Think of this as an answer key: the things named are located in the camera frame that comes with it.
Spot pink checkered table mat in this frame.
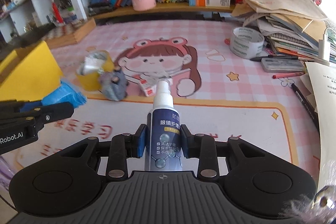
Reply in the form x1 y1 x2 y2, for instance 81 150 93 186
15 20 320 178

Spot clear tape roll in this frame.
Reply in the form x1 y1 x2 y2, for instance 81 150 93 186
230 27 265 59

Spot glasses cleaner spray bottle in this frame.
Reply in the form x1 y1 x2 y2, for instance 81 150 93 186
145 79 182 172

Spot black marker pen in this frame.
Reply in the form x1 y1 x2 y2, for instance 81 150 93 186
291 84 319 131

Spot orange white box lower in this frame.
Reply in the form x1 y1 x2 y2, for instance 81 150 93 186
189 0 231 8

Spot stack of papers and notebooks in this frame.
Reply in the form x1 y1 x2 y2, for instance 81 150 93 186
231 0 335 63

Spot white staples box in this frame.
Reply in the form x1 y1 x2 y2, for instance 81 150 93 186
139 75 173 97

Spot red pen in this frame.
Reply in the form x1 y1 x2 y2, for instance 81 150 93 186
272 72 305 79

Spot wooden chessboard box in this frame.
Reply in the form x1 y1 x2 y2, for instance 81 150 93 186
41 19 96 49

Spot white paper sheet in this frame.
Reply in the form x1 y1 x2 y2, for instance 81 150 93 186
306 62 336 190

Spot grey pencil case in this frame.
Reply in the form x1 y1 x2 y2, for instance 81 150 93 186
260 58 305 72

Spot yellow cardboard box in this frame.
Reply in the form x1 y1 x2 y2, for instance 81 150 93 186
0 41 63 101

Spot yellow tape roll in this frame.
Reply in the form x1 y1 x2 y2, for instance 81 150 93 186
75 51 114 92

